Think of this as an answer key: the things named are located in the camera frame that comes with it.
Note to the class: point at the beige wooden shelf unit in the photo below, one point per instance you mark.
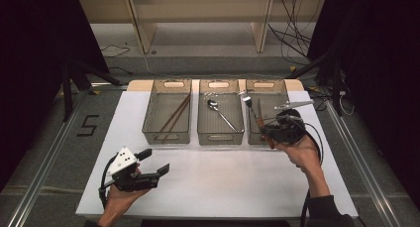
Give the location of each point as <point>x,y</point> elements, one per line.
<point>145,25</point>

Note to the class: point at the black tripod stand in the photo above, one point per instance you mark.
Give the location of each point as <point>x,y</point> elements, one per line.
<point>67,94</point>

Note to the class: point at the person's right hand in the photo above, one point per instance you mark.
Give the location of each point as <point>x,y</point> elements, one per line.
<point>302,152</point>

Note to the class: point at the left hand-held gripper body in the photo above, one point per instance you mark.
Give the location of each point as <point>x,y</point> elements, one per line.
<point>135,182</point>

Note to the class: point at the black curtain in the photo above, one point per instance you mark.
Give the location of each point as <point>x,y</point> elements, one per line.
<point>379,55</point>
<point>29,55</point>

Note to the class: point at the smoky transparent plastic bin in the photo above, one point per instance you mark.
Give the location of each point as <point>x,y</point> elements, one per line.
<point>165,104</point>
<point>274,88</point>
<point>218,128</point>

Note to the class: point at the aluminium floor rail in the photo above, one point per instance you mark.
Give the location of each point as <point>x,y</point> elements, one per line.
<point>363,167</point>
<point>39,177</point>

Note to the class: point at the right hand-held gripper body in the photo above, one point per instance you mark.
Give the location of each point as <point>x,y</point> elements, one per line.
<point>285,129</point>

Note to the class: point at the black metal stand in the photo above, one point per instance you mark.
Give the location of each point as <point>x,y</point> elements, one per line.
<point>335,85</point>

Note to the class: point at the white table cover sheet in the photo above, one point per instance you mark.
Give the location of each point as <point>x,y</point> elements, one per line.
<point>214,180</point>

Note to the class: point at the person's left hand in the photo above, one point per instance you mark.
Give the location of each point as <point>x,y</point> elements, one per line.
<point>119,202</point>

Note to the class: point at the silver metal spoon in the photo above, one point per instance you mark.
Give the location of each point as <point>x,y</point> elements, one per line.
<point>212,104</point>

